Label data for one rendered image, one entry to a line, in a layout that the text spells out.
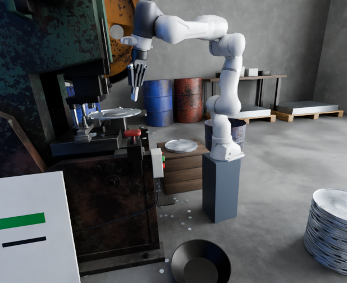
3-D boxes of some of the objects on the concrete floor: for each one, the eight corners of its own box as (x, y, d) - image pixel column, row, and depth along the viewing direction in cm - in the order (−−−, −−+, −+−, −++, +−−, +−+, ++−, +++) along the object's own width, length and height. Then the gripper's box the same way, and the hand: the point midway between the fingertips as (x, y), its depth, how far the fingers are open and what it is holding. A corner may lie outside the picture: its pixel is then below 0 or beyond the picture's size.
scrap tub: (232, 155, 238) (234, 116, 223) (250, 170, 199) (255, 125, 183) (199, 159, 233) (199, 119, 217) (211, 176, 193) (212, 129, 178)
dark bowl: (217, 244, 116) (217, 234, 114) (241, 297, 88) (242, 287, 86) (167, 253, 112) (167, 243, 110) (177, 312, 84) (176, 301, 82)
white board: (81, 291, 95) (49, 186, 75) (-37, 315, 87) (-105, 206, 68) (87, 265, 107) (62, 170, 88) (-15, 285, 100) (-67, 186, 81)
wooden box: (195, 168, 209) (195, 138, 197) (209, 187, 173) (210, 151, 162) (159, 174, 201) (156, 142, 190) (165, 195, 166) (163, 158, 154)
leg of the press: (163, 244, 118) (149, 92, 89) (165, 261, 108) (150, 95, 78) (-5, 273, 106) (-86, 108, 76) (-22, 296, 95) (-123, 113, 66)
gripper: (136, 50, 80) (129, 104, 92) (155, 52, 90) (147, 100, 102) (123, 46, 83) (118, 99, 94) (143, 48, 93) (136, 96, 105)
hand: (134, 93), depth 96 cm, fingers closed
